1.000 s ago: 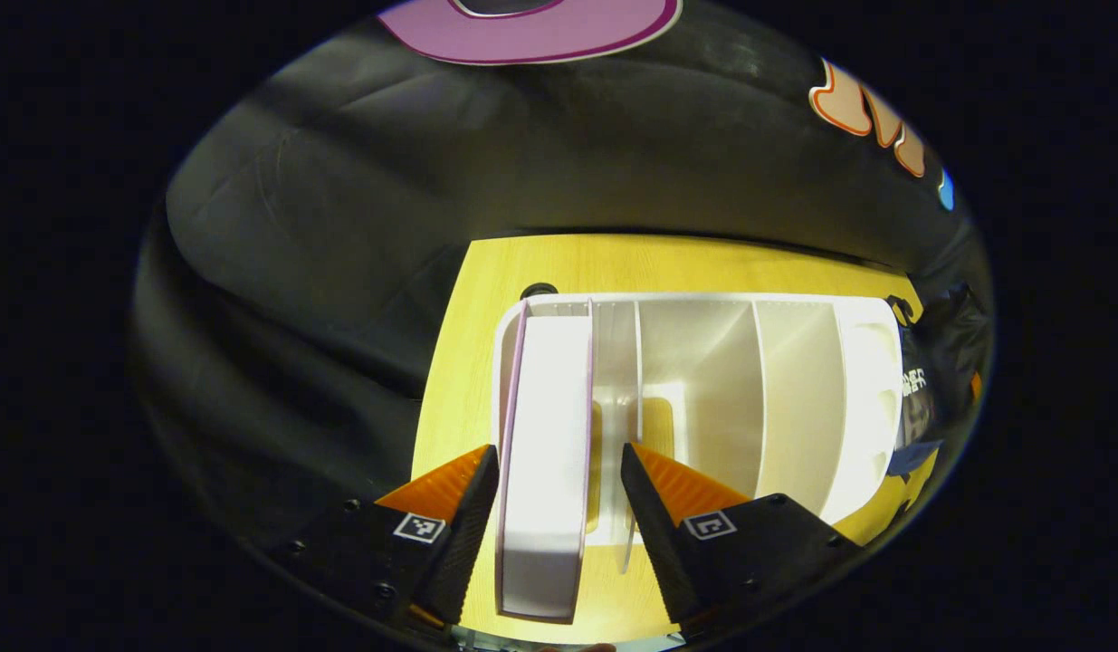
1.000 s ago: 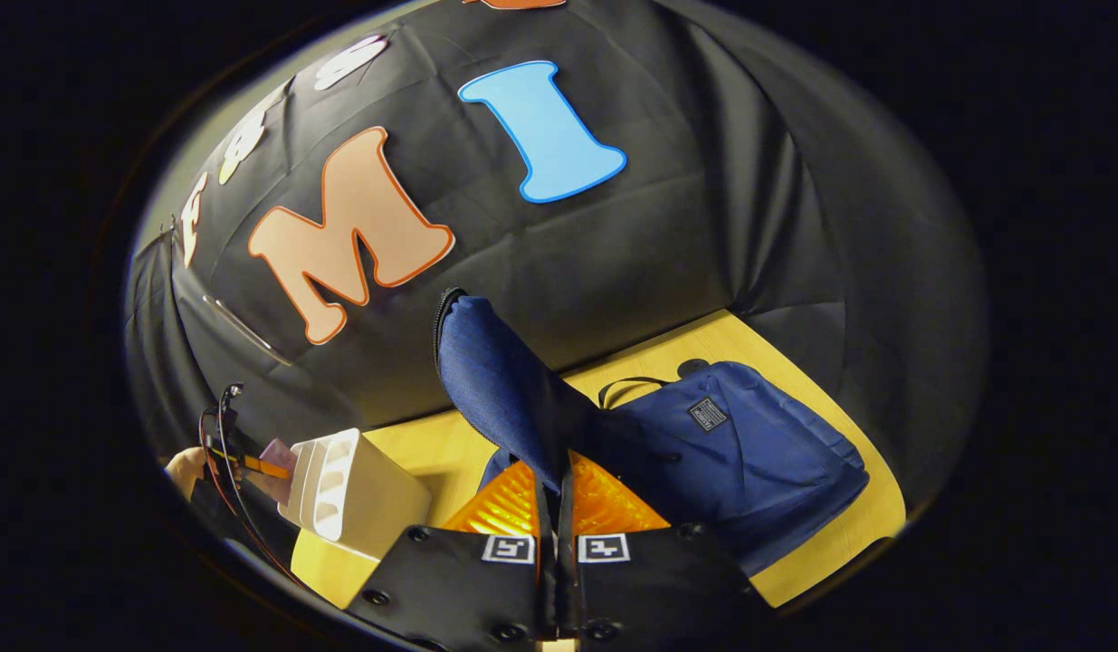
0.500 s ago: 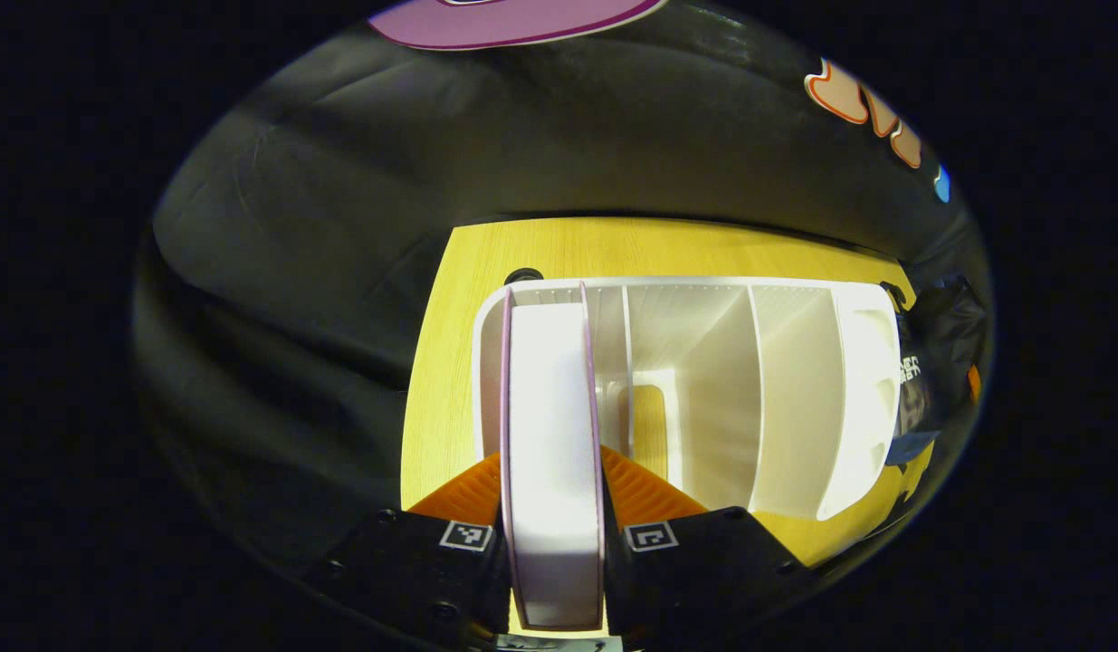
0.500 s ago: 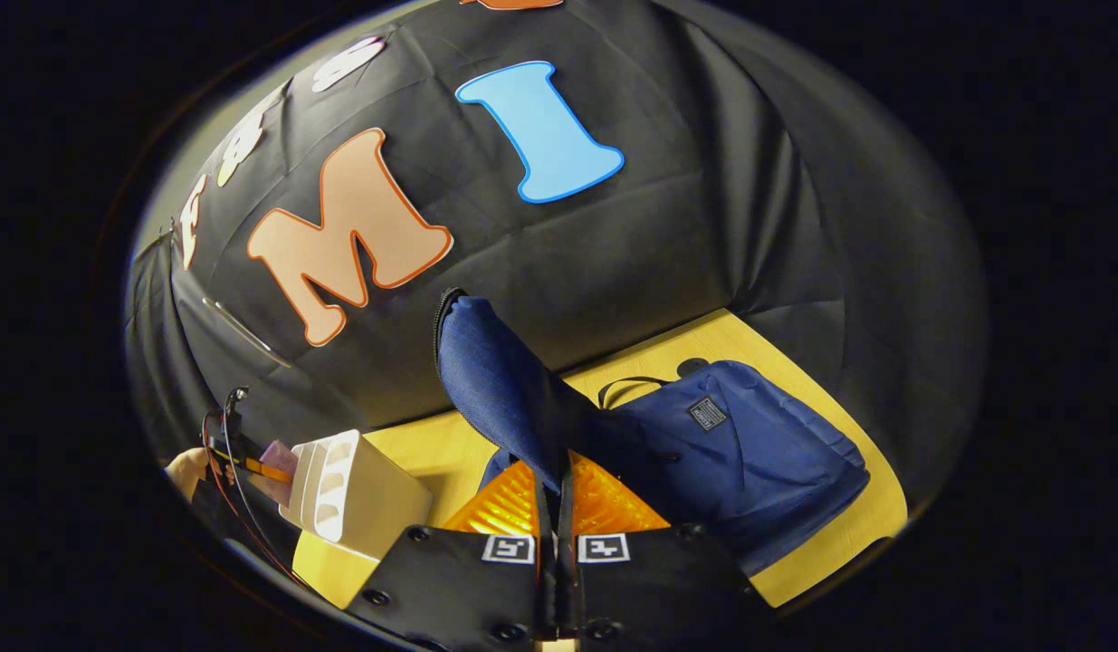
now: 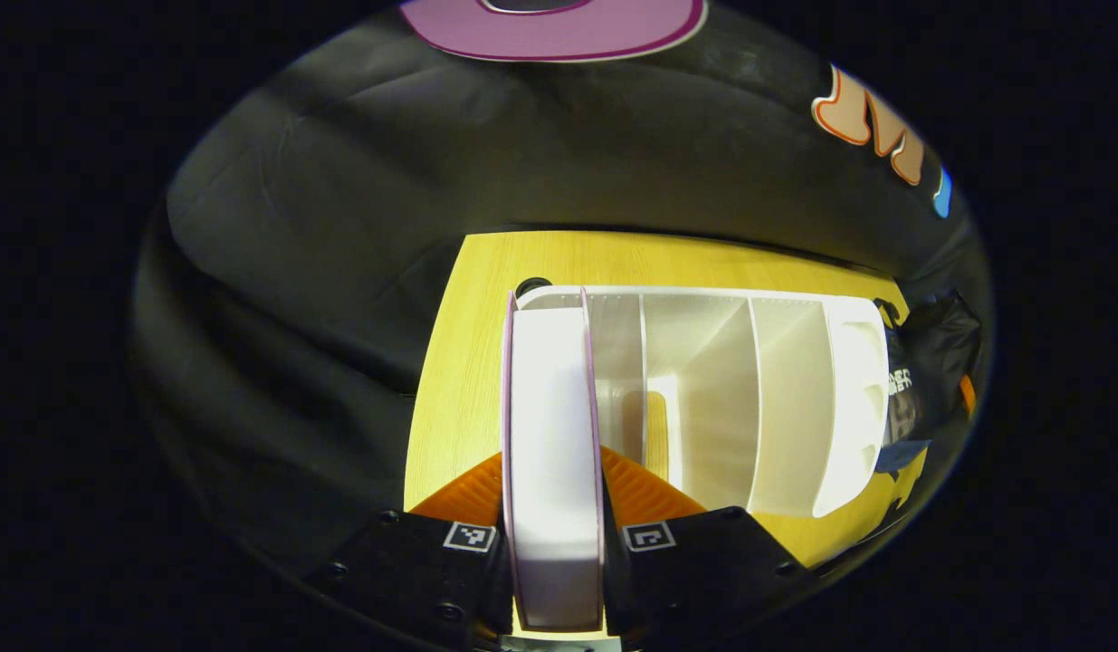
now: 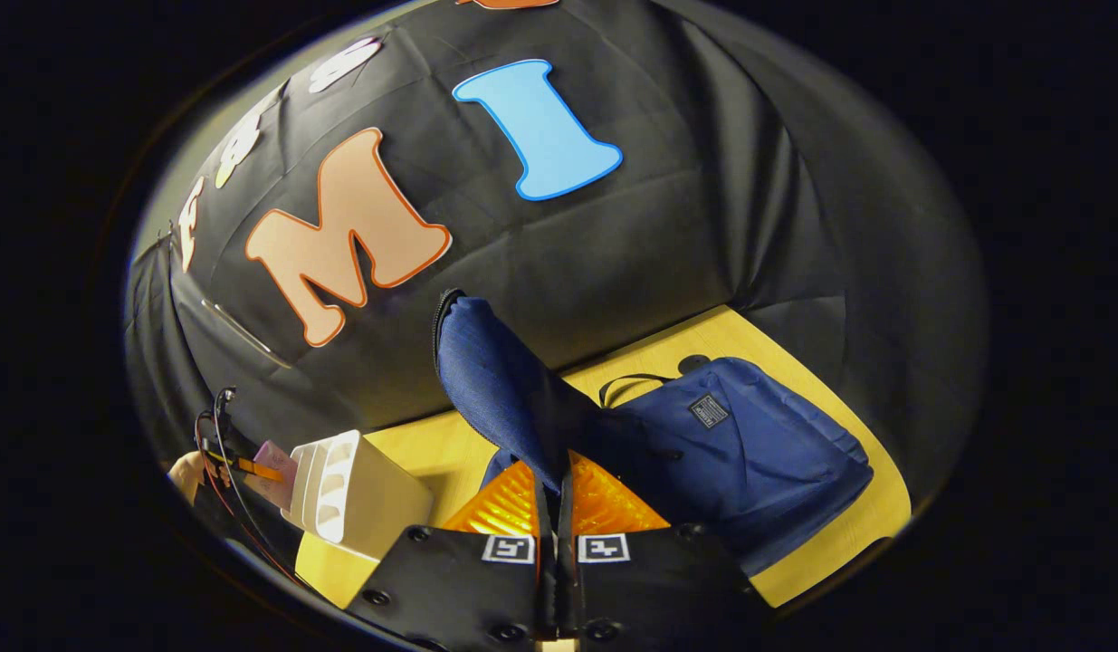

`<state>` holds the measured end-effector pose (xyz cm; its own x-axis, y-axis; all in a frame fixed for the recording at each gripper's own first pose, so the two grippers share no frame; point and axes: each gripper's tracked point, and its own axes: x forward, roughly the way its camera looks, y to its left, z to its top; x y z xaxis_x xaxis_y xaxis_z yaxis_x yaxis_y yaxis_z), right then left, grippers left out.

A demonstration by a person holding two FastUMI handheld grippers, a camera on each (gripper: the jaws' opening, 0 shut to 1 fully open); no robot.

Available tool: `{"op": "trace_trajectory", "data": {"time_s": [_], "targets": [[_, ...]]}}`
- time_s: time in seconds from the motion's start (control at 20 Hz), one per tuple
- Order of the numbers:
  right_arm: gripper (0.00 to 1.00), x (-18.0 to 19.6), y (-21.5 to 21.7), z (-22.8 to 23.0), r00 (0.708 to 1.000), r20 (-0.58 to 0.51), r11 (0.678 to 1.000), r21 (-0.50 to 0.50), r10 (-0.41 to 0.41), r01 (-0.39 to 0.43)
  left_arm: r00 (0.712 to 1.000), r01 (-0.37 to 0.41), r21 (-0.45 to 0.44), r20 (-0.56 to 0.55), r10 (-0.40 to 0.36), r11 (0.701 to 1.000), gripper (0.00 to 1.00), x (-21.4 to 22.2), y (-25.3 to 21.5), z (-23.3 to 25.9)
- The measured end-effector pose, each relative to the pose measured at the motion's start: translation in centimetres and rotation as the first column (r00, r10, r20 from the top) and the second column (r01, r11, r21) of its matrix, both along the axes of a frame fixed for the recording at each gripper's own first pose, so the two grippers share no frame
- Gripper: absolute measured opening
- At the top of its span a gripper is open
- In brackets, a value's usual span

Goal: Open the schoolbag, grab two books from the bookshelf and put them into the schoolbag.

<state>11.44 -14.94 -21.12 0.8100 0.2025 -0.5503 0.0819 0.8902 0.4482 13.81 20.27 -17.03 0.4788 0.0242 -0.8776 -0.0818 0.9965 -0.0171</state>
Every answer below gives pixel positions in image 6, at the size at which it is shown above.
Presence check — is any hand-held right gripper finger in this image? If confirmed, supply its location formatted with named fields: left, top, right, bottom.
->
left=559, top=450, right=769, bottom=651
left=346, top=460, right=559, bottom=652

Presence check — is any pink cover book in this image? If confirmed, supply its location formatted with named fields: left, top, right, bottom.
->
left=246, top=441, right=299, bottom=510

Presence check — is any white bookshelf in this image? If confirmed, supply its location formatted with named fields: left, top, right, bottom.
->
left=282, top=430, right=435, bottom=562

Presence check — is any blue schoolbag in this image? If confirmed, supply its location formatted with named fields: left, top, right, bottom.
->
left=432, top=288, right=874, bottom=576

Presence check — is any black backdrop cloth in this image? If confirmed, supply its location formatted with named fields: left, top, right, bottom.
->
left=124, top=0, right=989, bottom=544

